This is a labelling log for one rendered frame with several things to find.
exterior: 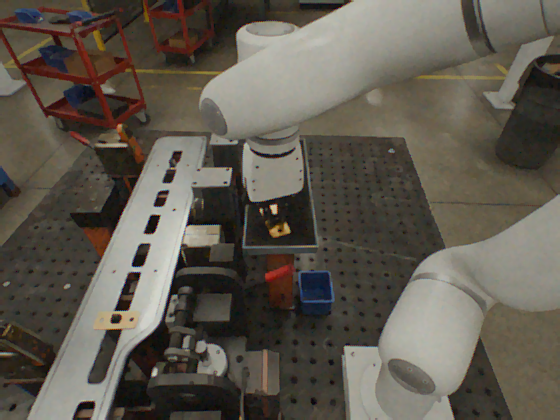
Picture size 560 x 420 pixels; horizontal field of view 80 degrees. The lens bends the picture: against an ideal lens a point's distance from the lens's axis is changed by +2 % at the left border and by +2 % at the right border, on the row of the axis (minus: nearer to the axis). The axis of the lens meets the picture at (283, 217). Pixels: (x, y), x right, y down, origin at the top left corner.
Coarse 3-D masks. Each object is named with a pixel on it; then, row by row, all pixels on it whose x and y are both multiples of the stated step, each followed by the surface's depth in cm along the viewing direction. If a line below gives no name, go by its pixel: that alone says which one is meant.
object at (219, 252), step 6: (216, 246) 69; (222, 246) 69; (228, 246) 69; (234, 246) 69; (216, 252) 68; (222, 252) 68; (228, 252) 67; (234, 252) 68; (210, 258) 67; (216, 258) 66; (222, 258) 67; (228, 258) 66; (234, 258) 69; (210, 264) 67; (216, 264) 67; (222, 264) 67; (228, 264) 67; (234, 264) 68; (246, 336) 95
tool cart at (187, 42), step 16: (144, 0) 372; (176, 0) 391; (192, 0) 402; (208, 0) 420; (160, 16) 381; (176, 16) 376; (192, 32) 436; (208, 32) 449; (160, 48) 407; (176, 48) 401; (192, 48) 406; (208, 48) 452; (192, 64) 418
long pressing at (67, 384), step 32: (160, 160) 107; (192, 160) 107; (128, 224) 87; (160, 224) 87; (128, 256) 79; (160, 256) 79; (96, 288) 73; (160, 288) 73; (160, 320) 67; (64, 352) 63; (96, 352) 63; (128, 352) 63; (64, 384) 59; (96, 384) 59; (32, 416) 56; (64, 416) 56; (96, 416) 56
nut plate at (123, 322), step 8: (104, 312) 69; (112, 312) 69; (120, 312) 69; (128, 312) 69; (136, 312) 69; (96, 320) 67; (104, 320) 67; (112, 320) 66; (120, 320) 67; (128, 320) 67; (136, 320) 67; (96, 328) 66; (104, 328) 66; (112, 328) 66; (120, 328) 66; (128, 328) 66
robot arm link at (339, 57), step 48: (384, 0) 29; (432, 0) 26; (288, 48) 32; (336, 48) 32; (384, 48) 30; (432, 48) 28; (480, 48) 27; (240, 96) 35; (288, 96) 34; (336, 96) 34
